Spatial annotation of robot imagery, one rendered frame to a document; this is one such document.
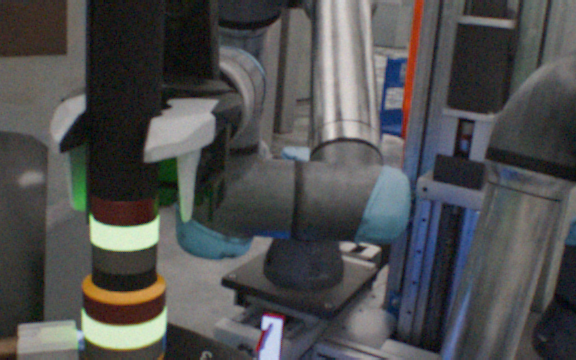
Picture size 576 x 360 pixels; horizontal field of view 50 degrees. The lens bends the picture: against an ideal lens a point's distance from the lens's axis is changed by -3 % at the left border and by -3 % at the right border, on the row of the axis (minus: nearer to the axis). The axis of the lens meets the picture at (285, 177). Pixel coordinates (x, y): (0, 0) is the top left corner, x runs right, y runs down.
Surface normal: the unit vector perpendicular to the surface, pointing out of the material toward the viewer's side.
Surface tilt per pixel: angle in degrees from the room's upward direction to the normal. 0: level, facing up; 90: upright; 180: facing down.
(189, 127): 42
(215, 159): 90
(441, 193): 90
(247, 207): 85
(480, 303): 78
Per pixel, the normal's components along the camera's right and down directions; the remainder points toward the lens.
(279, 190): 0.06, -0.24
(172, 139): 0.60, -0.57
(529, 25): -0.47, 0.21
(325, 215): 0.01, 0.29
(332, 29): -0.37, -0.58
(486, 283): -0.59, -0.04
